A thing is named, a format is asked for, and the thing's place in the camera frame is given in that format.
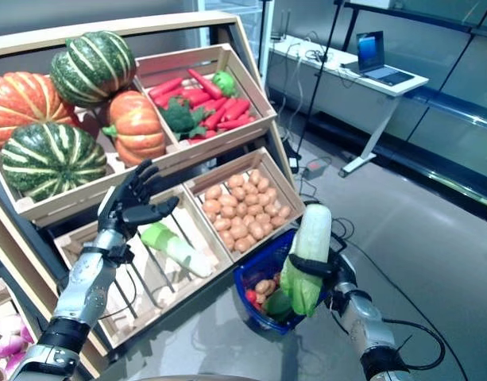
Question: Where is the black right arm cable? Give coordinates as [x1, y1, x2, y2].
[381, 317, 447, 372]

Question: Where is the wooden pumpkin crate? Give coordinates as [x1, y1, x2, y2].
[0, 69, 181, 223]

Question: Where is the grey power strip red switch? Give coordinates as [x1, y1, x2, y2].
[303, 157, 328, 179]

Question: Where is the long black floor cable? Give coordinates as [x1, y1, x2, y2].
[346, 237, 470, 381]

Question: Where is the black tripod stand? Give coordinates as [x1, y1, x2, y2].
[296, 0, 346, 160]

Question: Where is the open grey laptop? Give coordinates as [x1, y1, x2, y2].
[355, 30, 415, 87]

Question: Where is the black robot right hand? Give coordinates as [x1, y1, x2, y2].
[288, 233, 358, 297]

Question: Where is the white desk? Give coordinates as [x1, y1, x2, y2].
[265, 34, 431, 179]

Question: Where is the large orange pumpkin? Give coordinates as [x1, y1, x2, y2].
[0, 71, 83, 150]

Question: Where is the dark green broccoli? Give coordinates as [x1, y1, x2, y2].
[159, 97, 208, 142]

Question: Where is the light green bell pepper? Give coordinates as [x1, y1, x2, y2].
[211, 70, 238, 98]

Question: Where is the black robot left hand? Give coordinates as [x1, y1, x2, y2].
[106, 158, 180, 241]

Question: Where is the red orange carrot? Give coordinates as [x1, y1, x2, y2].
[153, 87, 184, 109]
[186, 67, 224, 101]
[222, 98, 251, 122]
[203, 98, 233, 131]
[147, 77, 184, 100]
[216, 114, 257, 131]
[181, 87, 212, 108]

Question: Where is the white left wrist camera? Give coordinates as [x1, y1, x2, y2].
[98, 185, 118, 227]

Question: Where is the small orange pumpkin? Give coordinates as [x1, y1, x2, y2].
[102, 90, 168, 167]

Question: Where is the green striped pumpkin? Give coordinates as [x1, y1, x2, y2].
[0, 121, 108, 202]
[49, 30, 137, 109]

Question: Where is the wooden carrot crate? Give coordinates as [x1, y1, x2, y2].
[133, 43, 278, 160]

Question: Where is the wooden display shelf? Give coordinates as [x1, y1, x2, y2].
[0, 10, 307, 378]

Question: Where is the wooden potato crate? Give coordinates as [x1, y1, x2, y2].
[183, 146, 307, 263]

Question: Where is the blue plastic shopping basket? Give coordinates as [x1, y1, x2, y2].
[232, 228, 336, 335]

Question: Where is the glass door refrigerator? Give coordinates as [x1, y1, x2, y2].
[195, 0, 276, 76]

